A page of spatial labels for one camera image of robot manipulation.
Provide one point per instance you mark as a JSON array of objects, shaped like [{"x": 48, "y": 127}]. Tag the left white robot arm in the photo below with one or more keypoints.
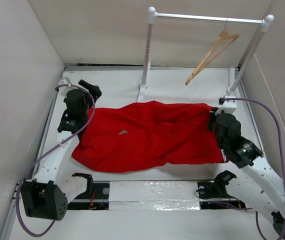
[{"x": 48, "y": 193}]

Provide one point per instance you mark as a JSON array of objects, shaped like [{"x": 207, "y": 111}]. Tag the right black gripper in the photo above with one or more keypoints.
[{"x": 212, "y": 117}]

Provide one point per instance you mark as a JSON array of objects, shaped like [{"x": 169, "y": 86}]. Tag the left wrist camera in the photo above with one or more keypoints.
[{"x": 64, "y": 86}]

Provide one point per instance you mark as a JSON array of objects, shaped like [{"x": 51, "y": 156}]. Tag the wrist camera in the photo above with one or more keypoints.
[
  {"x": 228, "y": 105},
  {"x": 64, "y": 86}
]

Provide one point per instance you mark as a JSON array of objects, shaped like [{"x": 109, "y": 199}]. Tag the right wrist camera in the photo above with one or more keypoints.
[{"x": 228, "y": 105}]

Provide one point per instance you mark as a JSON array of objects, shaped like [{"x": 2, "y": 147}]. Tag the red trousers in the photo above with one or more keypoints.
[{"x": 142, "y": 136}]

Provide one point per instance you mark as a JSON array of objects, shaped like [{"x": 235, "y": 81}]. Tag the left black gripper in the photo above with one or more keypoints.
[{"x": 94, "y": 90}]

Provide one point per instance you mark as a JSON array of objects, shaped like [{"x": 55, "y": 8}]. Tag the white clothes rack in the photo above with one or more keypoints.
[{"x": 264, "y": 25}]

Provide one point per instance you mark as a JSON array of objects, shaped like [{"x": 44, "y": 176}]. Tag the wooden clothes hanger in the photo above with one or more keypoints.
[{"x": 222, "y": 42}]

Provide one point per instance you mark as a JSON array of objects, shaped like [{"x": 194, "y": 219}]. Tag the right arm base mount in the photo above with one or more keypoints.
[{"x": 213, "y": 194}]

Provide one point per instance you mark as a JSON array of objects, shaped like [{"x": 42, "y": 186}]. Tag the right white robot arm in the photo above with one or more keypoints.
[{"x": 262, "y": 188}]

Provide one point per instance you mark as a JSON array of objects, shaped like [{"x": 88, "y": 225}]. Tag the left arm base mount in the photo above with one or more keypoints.
[{"x": 96, "y": 196}]

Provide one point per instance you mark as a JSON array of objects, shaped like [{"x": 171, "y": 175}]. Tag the silver taped foam strip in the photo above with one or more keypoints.
[{"x": 167, "y": 195}]

